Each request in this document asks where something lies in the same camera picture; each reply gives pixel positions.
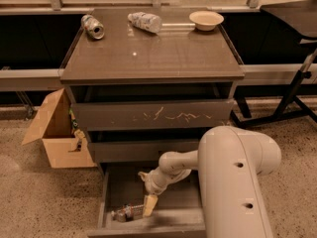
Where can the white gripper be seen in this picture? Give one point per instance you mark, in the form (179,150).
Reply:
(154,182)

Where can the clear plastic water bottle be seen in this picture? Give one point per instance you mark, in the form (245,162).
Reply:
(128,212)

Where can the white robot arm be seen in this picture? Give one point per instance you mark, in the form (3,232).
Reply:
(229,161)

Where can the grey open bottom drawer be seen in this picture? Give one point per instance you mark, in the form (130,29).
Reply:
(178,213)

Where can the grey middle drawer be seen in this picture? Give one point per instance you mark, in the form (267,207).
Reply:
(138,151)

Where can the grey top drawer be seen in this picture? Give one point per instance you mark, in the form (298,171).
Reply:
(148,115)

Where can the grey drawer cabinet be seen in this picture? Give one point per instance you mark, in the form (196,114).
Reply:
(179,63)

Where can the white labelled plastic bottle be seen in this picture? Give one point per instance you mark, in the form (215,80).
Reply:
(146,21)

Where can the items inside cardboard box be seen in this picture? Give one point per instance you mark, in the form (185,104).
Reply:
(76,131)

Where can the open cardboard box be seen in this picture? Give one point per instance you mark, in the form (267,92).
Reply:
(52,125)

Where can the crushed aluminium soda can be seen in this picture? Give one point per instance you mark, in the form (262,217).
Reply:
(92,27)

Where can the beige paper bowl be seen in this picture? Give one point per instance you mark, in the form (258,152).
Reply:
(206,20)

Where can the black rolling side table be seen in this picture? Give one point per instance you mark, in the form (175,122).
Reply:
(301,16)

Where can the metal window rail ledge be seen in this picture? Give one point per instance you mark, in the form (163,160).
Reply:
(30,79)

